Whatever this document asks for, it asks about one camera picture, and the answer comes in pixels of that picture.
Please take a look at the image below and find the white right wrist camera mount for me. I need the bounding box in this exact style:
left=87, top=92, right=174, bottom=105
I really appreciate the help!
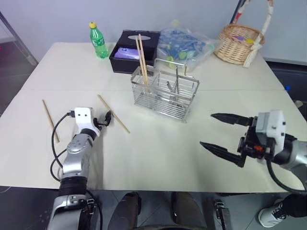
left=255, top=109, right=287, bottom=154

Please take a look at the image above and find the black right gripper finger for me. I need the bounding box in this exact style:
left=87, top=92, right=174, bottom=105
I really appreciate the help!
left=210, top=113, right=255, bottom=127
left=199, top=141, right=248, bottom=168

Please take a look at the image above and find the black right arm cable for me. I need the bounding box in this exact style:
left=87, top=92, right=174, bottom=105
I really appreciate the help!
left=265, top=158, right=307, bottom=193

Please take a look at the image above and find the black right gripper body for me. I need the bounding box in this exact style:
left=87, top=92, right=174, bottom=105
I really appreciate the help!
left=237, top=116, right=276, bottom=161

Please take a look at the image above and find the grey metal frame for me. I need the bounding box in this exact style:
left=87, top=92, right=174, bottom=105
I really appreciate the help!
left=0, top=10, right=39, bottom=66

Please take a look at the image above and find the white sneaker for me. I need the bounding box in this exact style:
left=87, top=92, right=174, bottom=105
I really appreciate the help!
left=258, top=198, right=289, bottom=228

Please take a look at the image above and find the dark slanted pole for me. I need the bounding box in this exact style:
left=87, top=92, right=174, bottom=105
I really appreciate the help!
left=231, top=0, right=243, bottom=25

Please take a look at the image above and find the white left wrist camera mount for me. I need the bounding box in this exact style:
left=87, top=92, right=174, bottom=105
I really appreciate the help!
left=73, top=107, right=102, bottom=138

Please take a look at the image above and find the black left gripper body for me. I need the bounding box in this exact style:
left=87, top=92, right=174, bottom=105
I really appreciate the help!
left=93, top=116, right=106, bottom=131

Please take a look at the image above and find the black trouser leg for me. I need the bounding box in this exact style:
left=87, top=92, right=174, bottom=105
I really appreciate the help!
left=281, top=193, right=307, bottom=219

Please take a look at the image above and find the clear bag of blue items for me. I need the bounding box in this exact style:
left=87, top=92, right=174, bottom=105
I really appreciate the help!
left=156, top=20, right=218, bottom=73

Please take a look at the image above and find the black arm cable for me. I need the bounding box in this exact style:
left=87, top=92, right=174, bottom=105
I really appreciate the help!
left=50, top=111, right=75, bottom=183
left=265, top=158, right=307, bottom=193

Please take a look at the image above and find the dark rounded shape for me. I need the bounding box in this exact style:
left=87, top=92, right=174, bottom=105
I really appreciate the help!
left=112, top=191, right=142, bottom=230
left=170, top=191, right=208, bottom=230

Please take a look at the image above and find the black tissue box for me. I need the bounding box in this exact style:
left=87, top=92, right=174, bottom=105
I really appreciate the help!
left=109, top=29, right=161, bottom=74

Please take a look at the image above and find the wooden chopstick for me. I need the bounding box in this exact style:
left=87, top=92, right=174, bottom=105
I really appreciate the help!
left=135, top=36, right=149, bottom=86
left=42, top=99, right=60, bottom=144
left=97, top=94, right=131, bottom=134
left=138, top=33, right=150, bottom=86

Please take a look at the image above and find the green plastic bottle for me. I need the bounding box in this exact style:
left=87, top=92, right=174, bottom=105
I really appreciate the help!
left=89, top=21, right=109, bottom=59

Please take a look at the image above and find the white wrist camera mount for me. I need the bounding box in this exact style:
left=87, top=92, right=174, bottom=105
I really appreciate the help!
left=73, top=107, right=102, bottom=138
left=255, top=109, right=287, bottom=154

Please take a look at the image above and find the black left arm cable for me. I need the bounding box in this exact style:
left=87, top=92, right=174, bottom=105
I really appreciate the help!
left=50, top=111, right=75, bottom=183

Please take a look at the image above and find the metal wire basket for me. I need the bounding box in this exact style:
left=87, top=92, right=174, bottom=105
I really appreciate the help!
left=130, top=57, right=201, bottom=124

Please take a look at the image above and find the wicker basket with handle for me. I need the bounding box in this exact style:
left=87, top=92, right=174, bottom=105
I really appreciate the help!
left=213, top=0, right=274, bottom=68

